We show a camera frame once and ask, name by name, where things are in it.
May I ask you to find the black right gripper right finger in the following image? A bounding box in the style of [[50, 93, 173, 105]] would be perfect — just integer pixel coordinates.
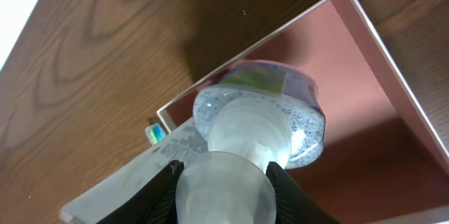
[[266, 162, 339, 224]]

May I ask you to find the blue foam soap bottle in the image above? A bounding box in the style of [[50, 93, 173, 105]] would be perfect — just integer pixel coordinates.
[[175, 60, 326, 223]]

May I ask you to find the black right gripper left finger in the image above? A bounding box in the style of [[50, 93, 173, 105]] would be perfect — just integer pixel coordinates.
[[97, 160, 185, 224]]

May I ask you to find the white square cardboard box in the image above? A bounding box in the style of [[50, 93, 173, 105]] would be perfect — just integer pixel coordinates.
[[156, 0, 449, 224]]

